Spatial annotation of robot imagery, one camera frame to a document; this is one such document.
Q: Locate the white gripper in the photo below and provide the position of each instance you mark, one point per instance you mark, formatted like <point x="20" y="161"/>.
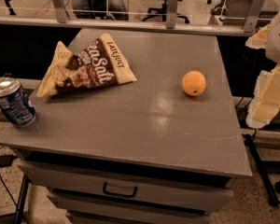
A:
<point x="279" y="36"/>

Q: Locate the orange fruit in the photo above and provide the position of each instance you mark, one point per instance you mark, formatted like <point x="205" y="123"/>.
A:
<point x="193" y="83"/>

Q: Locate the brown sea salt chip bag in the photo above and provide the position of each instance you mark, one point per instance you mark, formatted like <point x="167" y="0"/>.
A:
<point x="101" y="64"/>

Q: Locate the black chair base right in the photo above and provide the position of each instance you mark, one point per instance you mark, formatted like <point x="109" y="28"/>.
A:
<point x="220" y="9"/>

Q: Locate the grey metal railing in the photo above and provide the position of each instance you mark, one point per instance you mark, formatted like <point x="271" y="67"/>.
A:
<point x="184" y="17"/>

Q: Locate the black tripod leg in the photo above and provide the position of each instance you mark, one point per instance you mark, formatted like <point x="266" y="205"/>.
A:
<point x="272" y="197"/>

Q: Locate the blue soda can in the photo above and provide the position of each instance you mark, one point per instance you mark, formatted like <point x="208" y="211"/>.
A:
<point x="15" y="103"/>

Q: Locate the black power adapter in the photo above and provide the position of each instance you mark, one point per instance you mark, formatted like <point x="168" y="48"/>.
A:
<point x="6" y="160"/>

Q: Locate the black drawer handle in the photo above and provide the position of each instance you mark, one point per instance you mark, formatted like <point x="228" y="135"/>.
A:
<point x="121" y="192"/>

